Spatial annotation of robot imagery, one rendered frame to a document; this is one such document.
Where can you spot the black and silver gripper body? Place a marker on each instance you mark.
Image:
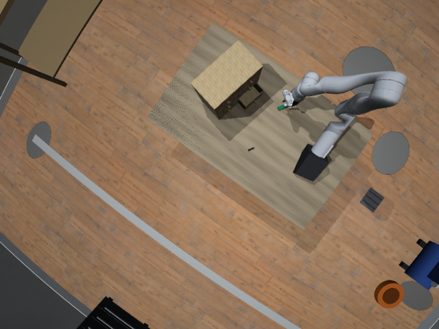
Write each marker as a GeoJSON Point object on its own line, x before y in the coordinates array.
{"type": "Point", "coordinates": [290, 98]}

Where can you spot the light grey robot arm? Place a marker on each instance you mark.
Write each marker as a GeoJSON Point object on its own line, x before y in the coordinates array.
{"type": "Point", "coordinates": [386, 92]}

